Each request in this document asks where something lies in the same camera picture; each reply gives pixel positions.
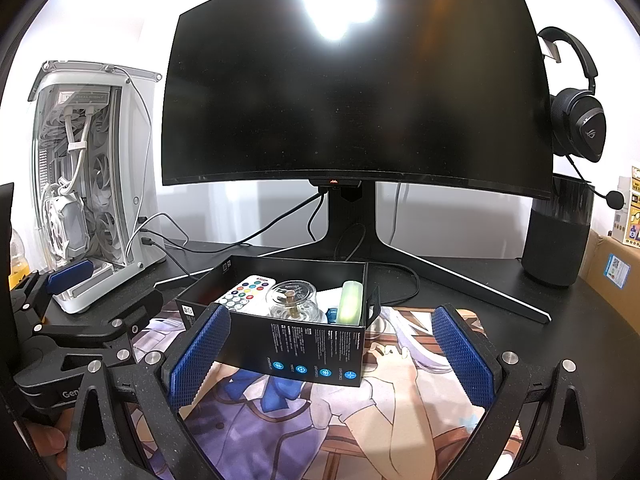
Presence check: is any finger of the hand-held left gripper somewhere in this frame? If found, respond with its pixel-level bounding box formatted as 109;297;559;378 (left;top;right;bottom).
10;259;96;322
16;287;165;369

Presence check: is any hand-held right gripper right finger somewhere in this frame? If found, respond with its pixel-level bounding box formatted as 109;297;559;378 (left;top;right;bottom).
431;302;588;480

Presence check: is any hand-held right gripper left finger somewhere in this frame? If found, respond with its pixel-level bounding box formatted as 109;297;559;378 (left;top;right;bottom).
65;302;233;480

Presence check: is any white remote control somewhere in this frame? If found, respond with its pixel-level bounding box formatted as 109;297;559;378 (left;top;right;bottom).
214;275;278;317

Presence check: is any black cardboard box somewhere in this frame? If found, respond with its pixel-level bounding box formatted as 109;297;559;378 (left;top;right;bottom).
175;254;382;388

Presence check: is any person's left hand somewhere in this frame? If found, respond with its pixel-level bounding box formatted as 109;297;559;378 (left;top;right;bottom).
22;407;76;471

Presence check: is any orange drink bottle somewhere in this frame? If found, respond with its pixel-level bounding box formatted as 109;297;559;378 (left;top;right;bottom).
7;227;31;286

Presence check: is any white computer case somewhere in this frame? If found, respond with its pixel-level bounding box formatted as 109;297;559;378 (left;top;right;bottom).
27;60;168;315

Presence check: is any glass jar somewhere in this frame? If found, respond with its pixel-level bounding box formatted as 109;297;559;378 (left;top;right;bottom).
266;280;321;322

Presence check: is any pale green case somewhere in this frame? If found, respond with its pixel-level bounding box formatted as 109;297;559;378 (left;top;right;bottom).
337;280;363;324

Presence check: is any printed desk mat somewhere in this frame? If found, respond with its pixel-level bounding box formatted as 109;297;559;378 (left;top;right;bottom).
120;305;526;480

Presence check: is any black cylindrical speaker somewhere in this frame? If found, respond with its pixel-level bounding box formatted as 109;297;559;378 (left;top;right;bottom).
521;172;597;288

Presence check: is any brown cardboard box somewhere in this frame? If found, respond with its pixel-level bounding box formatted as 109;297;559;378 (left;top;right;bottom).
580;230;640;311

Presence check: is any yellow printed box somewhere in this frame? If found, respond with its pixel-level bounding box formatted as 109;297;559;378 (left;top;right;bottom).
612;162;640;247

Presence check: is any black headset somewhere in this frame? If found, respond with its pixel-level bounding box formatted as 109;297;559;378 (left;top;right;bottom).
537;26;627;210

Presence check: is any curved black monitor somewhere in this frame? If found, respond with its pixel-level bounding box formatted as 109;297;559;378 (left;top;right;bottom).
161;0;556;206

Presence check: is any black cable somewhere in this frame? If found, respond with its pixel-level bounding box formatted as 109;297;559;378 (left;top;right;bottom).
142;191;331;261

